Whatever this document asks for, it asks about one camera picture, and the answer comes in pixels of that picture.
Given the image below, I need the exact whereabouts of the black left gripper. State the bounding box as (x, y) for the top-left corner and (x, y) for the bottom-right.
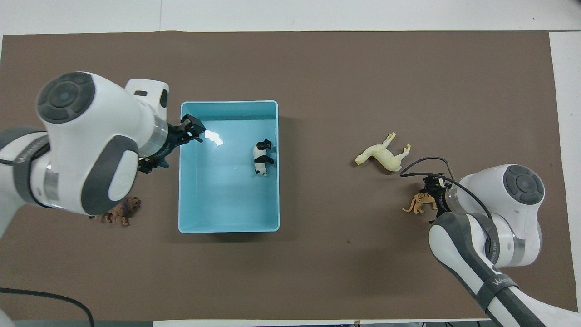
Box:
(138, 115), (206, 175)

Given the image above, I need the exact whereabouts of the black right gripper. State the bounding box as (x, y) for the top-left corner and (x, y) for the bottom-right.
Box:
(423, 175), (450, 224)

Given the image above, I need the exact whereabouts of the orange striped tiger toy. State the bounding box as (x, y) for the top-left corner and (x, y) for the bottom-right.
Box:
(402, 192), (439, 214)

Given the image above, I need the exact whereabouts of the cream horse toy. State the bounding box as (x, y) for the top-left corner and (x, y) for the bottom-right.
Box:
(355, 132), (412, 172)

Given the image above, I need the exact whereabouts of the brown lion toy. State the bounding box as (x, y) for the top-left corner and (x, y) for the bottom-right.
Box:
(89, 196), (142, 227)

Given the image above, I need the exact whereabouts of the black and white panda toy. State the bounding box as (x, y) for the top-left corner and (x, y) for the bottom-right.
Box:
(253, 139), (276, 176)

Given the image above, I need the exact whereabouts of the light blue plastic storage box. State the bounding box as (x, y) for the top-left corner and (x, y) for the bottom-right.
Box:
(178, 100), (280, 233)

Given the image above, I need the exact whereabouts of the brown paper table mat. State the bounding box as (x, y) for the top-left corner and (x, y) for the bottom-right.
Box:
(0, 30), (579, 321)

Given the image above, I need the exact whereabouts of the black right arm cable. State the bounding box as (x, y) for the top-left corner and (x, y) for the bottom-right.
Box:
(399, 157), (493, 220)

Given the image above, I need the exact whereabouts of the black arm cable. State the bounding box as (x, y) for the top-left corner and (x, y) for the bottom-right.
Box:
(0, 287), (95, 327)
(399, 157), (493, 220)

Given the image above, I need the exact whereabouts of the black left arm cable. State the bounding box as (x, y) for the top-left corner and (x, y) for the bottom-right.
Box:
(0, 287), (95, 327)

